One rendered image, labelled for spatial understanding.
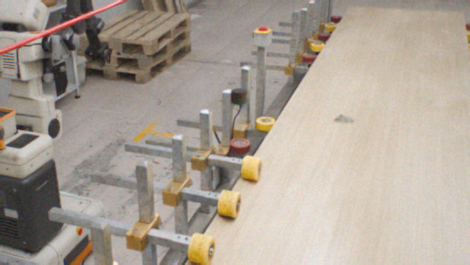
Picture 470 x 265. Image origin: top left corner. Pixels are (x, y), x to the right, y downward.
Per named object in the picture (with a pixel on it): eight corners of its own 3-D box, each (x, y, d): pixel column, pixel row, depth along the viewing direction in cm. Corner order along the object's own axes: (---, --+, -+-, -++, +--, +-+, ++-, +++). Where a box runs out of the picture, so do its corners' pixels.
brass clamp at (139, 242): (124, 248, 157) (123, 233, 155) (145, 223, 168) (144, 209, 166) (143, 252, 155) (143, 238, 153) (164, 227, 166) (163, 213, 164)
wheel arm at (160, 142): (145, 148, 238) (144, 138, 236) (148, 144, 240) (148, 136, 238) (242, 163, 222) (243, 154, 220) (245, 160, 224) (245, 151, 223)
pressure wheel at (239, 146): (227, 169, 223) (227, 144, 218) (232, 161, 230) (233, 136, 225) (246, 173, 220) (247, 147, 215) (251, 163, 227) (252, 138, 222)
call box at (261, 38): (253, 48, 255) (253, 31, 252) (257, 44, 261) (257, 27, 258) (268, 49, 253) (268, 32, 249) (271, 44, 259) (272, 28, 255)
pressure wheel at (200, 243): (190, 232, 150) (199, 231, 158) (185, 262, 150) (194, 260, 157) (211, 237, 148) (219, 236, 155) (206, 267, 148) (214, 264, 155)
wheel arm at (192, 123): (176, 127, 257) (175, 119, 255) (179, 124, 260) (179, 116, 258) (268, 141, 241) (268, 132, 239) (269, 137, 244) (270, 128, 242)
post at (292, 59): (287, 89, 338) (292, 10, 316) (288, 87, 340) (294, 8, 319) (293, 90, 336) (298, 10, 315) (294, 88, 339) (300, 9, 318)
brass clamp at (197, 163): (189, 169, 198) (189, 157, 196) (202, 153, 209) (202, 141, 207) (206, 172, 196) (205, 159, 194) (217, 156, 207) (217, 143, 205)
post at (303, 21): (295, 82, 360) (300, 8, 339) (296, 80, 363) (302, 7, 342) (300, 83, 359) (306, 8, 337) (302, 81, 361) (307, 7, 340)
